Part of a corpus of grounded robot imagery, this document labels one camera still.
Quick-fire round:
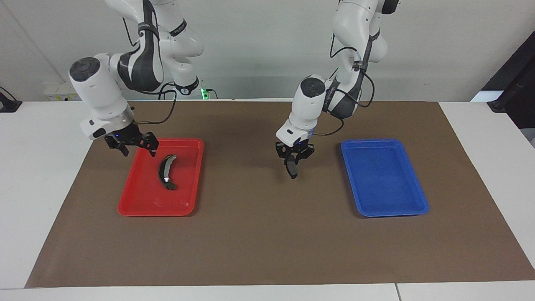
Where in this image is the brown table mat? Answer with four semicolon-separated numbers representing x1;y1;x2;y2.
25;100;535;289

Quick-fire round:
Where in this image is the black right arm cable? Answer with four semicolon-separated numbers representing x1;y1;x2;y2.
122;0;218;126

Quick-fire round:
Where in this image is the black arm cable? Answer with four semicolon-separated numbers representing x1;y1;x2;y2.
122;0;218;126
313;31;376;137

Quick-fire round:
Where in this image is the curved metal brake shoe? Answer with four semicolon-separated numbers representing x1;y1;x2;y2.
157;154;178;191

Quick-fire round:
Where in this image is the white wall socket box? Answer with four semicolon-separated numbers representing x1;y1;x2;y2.
43;81;82;102

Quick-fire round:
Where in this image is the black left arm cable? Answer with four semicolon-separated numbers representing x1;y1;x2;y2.
313;31;376;137

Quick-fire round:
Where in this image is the black table clamp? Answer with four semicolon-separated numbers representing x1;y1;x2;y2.
0;87;23;113

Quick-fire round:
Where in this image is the black angled stand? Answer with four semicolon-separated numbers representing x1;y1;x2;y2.
487;31;535;130

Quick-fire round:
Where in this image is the red plastic tray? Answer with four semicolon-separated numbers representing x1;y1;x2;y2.
117;138;205;217

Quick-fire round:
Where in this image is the blue plastic tray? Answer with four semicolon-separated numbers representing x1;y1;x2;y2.
340;138;430;218

